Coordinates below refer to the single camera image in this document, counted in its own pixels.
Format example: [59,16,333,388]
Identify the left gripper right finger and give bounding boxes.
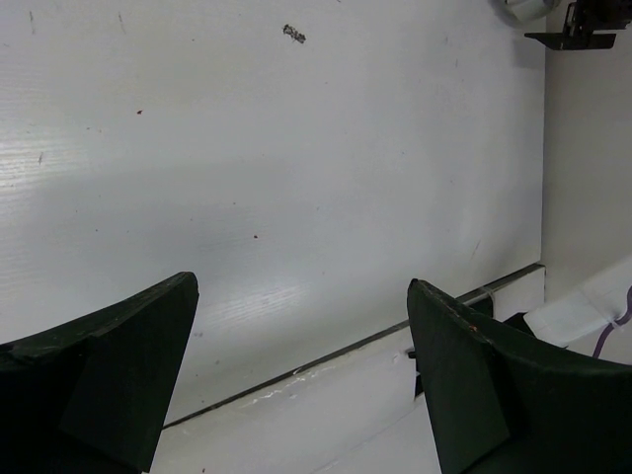
[407,279,631,473]

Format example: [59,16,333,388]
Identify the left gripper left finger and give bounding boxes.
[1,272,199,473]

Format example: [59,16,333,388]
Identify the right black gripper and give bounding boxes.
[524,0,631,50]

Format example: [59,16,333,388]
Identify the white grey headphones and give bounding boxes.
[494,0,561,24]

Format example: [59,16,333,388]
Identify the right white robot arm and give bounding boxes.
[524,1,631,355]

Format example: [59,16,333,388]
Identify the white glossy cover panel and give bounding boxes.
[151,330,439,473]

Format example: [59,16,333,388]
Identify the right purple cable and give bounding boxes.
[590,283,632,359]

